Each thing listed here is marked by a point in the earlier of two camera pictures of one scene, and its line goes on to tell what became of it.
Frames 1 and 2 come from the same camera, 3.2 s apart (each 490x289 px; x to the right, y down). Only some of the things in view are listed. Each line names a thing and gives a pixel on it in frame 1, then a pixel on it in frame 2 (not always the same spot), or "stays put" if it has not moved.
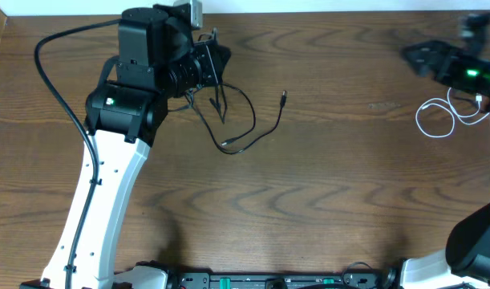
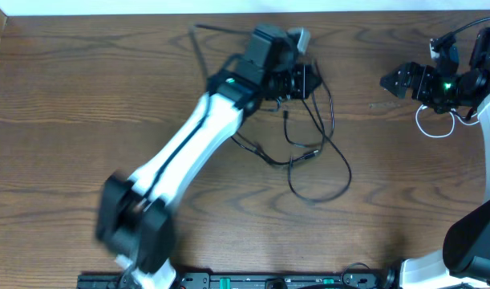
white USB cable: (452, 118) stays put
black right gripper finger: (431, 57) -> (397, 80)
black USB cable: (268, 133) -> (292, 160)
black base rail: (389, 279) stays put
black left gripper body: (188, 71) -> (288, 85)
